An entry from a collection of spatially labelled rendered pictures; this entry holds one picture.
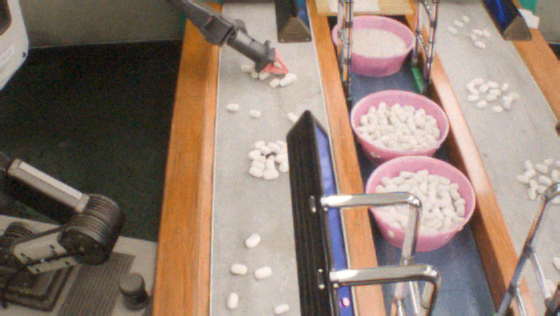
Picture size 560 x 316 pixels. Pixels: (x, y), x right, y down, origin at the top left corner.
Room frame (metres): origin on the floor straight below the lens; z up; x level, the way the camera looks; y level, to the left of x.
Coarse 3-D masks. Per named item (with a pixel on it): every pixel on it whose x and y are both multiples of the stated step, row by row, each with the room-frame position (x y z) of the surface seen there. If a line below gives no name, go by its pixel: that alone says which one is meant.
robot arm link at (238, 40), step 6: (234, 30) 1.64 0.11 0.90; (240, 30) 1.63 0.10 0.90; (234, 36) 1.61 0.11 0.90; (240, 36) 1.61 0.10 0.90; (246, 36) 1.62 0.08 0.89; (228, 42) 1.61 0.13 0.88; (234, 42) 1.59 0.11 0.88; (240, 42) 1.60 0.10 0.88; (246, 42) 1.60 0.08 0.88; (234, 48) 1.60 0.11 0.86; (240, 48) 1.60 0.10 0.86; (246, 48) 1.60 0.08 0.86
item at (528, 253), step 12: (552, 192) 0.73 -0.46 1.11; (540, 204) 0.74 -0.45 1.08; (540, 216) 0.73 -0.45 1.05; (540, 228) 0.73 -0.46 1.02; (528, 240) 0.74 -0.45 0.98; (528, 252) 0.72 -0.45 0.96; (528, 264) 0.73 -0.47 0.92; (516, 276) 0.73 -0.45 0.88; (540, 276) 0.66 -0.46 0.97; (516, 288) 0.73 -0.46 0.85; (540, 288) 0.64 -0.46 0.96; (504, 300) 0.74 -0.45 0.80; (516, 300) 0.70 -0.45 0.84; (552, 300) 0.59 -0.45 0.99; (504, 312) 0.73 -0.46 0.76; (552, 312) 0.58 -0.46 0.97
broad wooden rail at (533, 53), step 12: (516, 0) 2.09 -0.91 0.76; (540, 36) 1.83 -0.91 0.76; (516, 48) 1.77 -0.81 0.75; (528, 48) 1.75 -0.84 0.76; (540, 48) 1.75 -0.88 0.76; (528, 60) 1.67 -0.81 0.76; (540, 60) 1.67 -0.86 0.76; (552, 60) 1.68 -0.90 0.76; (540, 72) 1.60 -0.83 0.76; (552, 72) 1.60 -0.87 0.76; (540, 84) 1.55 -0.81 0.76; (552, 84) 1.54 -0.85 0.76; (552, 96) 1.48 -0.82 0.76; (552, 108) 1.44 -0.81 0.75
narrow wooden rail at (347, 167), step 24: (312, 0) 2.07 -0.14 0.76; (312, 24) 1.90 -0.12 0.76; (336, 72) 1.60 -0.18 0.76; (336, 96) 1.48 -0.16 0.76; (336, 120) 1.38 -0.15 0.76; (336, 144) 1.28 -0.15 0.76; (336, 168) 1.20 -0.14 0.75; (360, 192) 1.10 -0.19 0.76; (360, 216) 1.03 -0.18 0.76; (360, 240) 0.96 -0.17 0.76; (360, 264) 0.89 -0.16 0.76; (360, 288) 0.82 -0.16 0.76; (360, 312) 0.76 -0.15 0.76; (384, 312) 0.76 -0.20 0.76
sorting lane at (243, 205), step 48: (288, 48) 1.78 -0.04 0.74; (240, 96) 1.53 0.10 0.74; (288, 96) 1.52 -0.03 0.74; (240, 144) 1.32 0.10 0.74; (240, 192) 1.14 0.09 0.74; (288, 192) 1.14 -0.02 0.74; (240, 240) 0.99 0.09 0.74; (288, 240) 0.99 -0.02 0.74; (240, 288) 0.85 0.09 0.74; (288, 288) 0.85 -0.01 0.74
